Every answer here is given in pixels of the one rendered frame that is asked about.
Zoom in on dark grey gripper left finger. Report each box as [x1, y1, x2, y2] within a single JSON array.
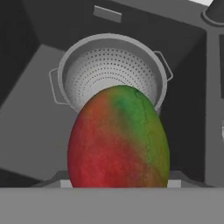
[[32, 171, 73, 189]]

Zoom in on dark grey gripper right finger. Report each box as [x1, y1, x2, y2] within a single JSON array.
[[167, 171, 205, 189]]

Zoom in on grey kitchen sink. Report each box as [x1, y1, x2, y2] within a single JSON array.
[[0, 0, 224, 189]]

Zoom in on grey metal colander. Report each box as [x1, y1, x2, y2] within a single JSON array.
[[48, 32, 174, 116]]

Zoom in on red and green mango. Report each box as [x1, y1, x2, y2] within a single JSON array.
[[66, 84, 172, 189]]

